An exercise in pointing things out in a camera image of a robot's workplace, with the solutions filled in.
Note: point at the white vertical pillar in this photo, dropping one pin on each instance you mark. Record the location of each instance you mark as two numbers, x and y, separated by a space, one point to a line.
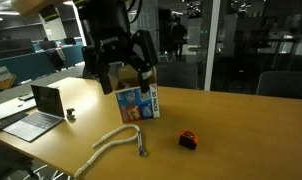
212 43

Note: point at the silver adjustable spanner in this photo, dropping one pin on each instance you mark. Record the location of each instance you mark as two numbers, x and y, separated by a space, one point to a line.
140 150

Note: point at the silver open laptop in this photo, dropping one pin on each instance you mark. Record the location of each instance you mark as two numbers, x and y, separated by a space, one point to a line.
49 113

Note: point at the cardboard box with printed front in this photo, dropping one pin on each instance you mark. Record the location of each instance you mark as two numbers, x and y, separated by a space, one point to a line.
134 105

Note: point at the orange tape measure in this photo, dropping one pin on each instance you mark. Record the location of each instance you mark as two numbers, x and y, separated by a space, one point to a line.
188 139

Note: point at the teal desk partition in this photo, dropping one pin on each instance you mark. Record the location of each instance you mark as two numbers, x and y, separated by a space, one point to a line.
16 69

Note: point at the grey office chair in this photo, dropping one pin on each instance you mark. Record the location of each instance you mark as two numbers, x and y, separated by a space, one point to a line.
287 84

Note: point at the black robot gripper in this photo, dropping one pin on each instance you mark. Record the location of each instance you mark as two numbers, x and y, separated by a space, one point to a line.
112 43

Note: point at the dark office chair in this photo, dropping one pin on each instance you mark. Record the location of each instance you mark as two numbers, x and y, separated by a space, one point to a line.
177 74

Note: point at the small black clip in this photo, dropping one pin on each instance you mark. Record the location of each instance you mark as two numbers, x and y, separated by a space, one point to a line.
70 115

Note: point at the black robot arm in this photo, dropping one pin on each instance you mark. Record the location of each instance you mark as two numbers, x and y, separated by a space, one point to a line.
104 12

